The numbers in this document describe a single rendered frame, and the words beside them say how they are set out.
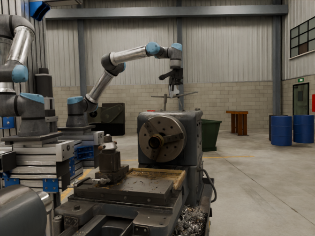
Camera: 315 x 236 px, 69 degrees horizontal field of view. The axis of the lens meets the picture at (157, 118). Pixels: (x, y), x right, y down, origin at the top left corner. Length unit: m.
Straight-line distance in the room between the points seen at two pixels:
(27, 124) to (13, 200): 0.89
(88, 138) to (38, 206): 1.26
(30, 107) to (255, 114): 11.92
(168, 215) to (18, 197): 0.54
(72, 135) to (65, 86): 10.61
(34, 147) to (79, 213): 0.53
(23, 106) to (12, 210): 0.94
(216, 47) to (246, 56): 1.61
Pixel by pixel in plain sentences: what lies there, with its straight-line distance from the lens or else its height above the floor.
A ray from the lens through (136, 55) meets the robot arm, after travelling 1.54.
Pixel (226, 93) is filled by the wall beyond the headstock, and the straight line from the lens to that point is 12.18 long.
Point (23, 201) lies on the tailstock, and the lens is 0.53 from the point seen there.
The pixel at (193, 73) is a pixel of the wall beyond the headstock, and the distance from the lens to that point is 11.90.
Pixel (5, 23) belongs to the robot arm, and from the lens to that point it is 1.48.
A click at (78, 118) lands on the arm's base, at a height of 1.22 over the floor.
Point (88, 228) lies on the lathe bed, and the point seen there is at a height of 0.87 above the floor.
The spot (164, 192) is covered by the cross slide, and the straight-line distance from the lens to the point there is 0.92.
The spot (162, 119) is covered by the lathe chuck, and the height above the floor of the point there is 1.22.
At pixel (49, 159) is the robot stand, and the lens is 1.34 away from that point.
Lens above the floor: 1.30
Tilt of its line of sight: 3 degrees down
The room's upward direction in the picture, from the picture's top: 2 degrees counter-clockwise
